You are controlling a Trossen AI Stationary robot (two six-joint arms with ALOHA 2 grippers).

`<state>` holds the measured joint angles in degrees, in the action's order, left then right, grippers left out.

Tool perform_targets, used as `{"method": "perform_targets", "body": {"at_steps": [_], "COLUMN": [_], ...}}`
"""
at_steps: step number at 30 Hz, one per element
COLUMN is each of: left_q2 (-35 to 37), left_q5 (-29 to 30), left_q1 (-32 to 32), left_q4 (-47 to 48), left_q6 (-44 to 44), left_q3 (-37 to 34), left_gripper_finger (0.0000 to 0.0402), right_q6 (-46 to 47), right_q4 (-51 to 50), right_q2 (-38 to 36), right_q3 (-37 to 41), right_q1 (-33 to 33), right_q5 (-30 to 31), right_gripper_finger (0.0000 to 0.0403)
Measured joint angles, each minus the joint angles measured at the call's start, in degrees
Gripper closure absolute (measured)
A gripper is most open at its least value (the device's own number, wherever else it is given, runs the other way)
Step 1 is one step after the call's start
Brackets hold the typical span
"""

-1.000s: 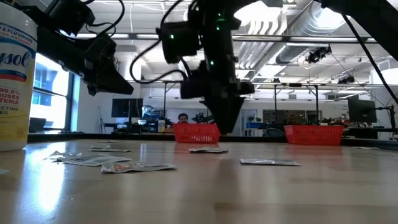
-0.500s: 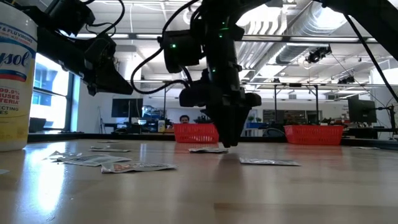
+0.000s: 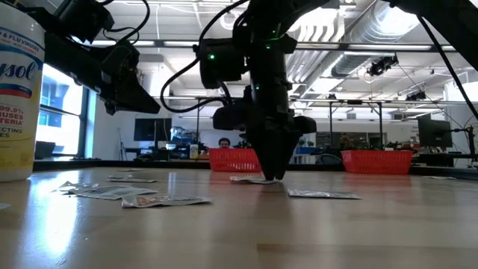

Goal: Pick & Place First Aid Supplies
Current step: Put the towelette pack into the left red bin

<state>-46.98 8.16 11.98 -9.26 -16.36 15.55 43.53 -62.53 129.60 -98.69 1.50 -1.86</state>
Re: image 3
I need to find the black ceiling camera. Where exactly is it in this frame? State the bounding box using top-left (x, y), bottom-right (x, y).
top-left (367, 55), bottom-right (400, 78)
top-left (405, 90), bottom-right (428, 102)

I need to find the dark laptop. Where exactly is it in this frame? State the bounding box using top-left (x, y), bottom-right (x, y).
top-left (34, 140), bottom-right (57, 161)

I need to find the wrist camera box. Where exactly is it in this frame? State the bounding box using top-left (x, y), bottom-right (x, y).
top-left (107, 38), bottom-right (142, 81)
top-left (211, 101), bottom-right (258, 132)

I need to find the black left camera cable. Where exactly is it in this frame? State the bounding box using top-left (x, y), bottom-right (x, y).
top-left (95, 0), bottom-right (152, 43)

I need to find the blue bin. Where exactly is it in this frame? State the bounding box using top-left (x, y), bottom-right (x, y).
top-left (294, 146), bottom-right (323, 155)

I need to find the red plastic basket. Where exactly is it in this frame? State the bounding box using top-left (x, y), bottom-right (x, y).
top-left (341, 149), bottom-right (414, 176)
top-left (208, 148), bottom-right (262, 173)

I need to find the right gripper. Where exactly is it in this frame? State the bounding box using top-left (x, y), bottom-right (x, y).
top-left (248, 87), bottom-right (317, 181)

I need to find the yellow Lysol wipes canister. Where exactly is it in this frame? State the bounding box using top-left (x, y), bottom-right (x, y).
top-left (0, 2), bottom-right (46, 183)

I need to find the black right camera cable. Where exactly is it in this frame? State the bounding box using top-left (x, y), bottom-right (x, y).
top-left (159, 58), bottom-right (229, 114)

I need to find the black gantry frame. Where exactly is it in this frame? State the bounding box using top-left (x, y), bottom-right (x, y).
top-left (195, 96), bottom-right (385, 150)

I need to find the black camera cable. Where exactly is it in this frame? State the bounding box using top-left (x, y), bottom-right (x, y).
top-left (159, 58), bottom-right (229, 114)
top-left (95, 0), bottom-right (152, 43)

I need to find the black monitor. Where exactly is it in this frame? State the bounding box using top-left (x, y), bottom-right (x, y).
top-left (133, 117), bottom-right (173, 143)

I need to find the black monitor on arm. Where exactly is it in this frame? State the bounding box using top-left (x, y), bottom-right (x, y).
top-left (417, 117), bottom-right (454, 149)

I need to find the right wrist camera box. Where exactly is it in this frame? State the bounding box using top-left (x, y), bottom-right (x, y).
top-left (211, 101), bottom-right (258, 132)

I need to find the long ceiling light bar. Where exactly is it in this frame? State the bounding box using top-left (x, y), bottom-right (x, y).
top-left (89, 38), bottom-right (478, 52)

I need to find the grey chair back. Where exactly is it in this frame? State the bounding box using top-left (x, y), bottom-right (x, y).
top-left (314, 152), bottom-right (344, 166)

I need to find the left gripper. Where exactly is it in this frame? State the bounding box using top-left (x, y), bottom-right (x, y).
top-left (74, 40), bottom-right (161, 116)

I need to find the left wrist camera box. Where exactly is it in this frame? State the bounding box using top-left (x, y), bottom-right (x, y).
top-left (107, 38), bottom-right (142, 81)

